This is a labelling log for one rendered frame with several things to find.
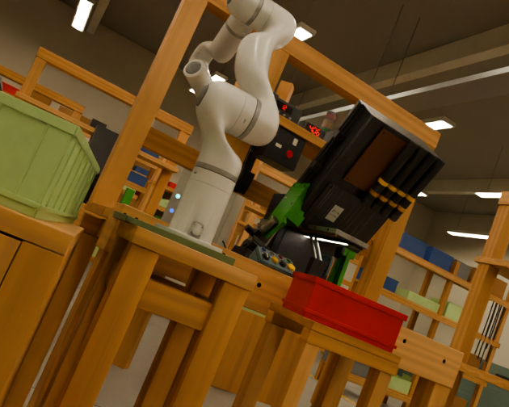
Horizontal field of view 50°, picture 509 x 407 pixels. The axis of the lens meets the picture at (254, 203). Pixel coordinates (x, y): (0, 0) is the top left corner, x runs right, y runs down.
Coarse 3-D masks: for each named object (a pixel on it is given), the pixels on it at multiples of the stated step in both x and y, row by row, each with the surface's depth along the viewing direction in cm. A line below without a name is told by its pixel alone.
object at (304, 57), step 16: (208, 0) 230; (224, 0) 233; (224, 16) 238; (288, 48) 248; (304, 48) 251; (304, 64) 252; (320, 64) 255; (336, 64) 259; (320, 80) 262; (336, 80) 259; (352, 80) 263; (352, 96) 265; (368, 96) 268; (384, 96) 272; (384, 112) 272; (400, 112) 276; (416, 128) 281; (432, 128) 286; (432, 144) 286
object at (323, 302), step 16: (304, 288) 163; (320, 288) 157; (336, 288) 157; (288, 304) 169; (304, 304) 157; (320, 304) 156; (336, 304) 158; (352, 304) 159; (368, 304) 160; (320, 320) 156; (336, 320) 157; (352, 320) 159; (368, 320) 160; (384, 320) 161; (400, 320) 162; (352, 336) 158; (368, 336) 159; (384, 336) 161
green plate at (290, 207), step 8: (296, 184) 219; (304, 184) 214; (288, 192) 219; (296, 192) 214; (304, 192) 211; (288, 200) 214; (296, 200) 210; (280, 208) 215; (288, 208) 209; (296, 208) 211; (280, 216) 210; (288, 216) 210; (296, 216) 211; (288, 224) 217; (296, 224) 212
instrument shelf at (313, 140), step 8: (280, 120) 234; (288, 120) 236; (288, 128) 236; (296, 128) 237; (304, 128) 239; (304, 136) 239; (312, 136) 241; (312, 144) 243; (320, 144) 243; (304, 152) 261; (312, 152) 255; (312, 160) 269
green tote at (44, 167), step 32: (0, 96) 89; (0, 128) 89; (32, 128) 90; (64, 128) 91; (0, 160) 89; (32, 160) 90; (64, 160) 93; (0, 192) 88; (32, 192) 90; (64, 192) 109
